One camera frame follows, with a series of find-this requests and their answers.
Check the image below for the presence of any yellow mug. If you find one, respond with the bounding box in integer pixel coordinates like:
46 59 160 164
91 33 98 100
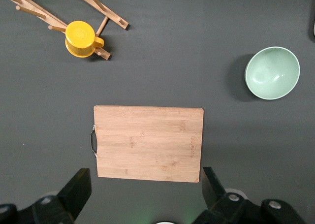
64 20 105 59

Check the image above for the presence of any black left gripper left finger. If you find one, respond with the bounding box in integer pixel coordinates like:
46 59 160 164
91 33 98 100
31 168 93 224

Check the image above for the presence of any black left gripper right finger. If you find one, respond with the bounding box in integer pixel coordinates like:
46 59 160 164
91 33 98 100
194 166 247 224

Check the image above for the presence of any wooden peg drying rack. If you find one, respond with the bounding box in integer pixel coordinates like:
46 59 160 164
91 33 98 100
0 0 129 61

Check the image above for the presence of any wooden cutting board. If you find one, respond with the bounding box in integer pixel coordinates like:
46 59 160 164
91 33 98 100
89 105 205 184

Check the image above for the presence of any pale green bowl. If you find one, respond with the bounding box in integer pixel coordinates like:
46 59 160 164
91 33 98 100
244 46 301 101

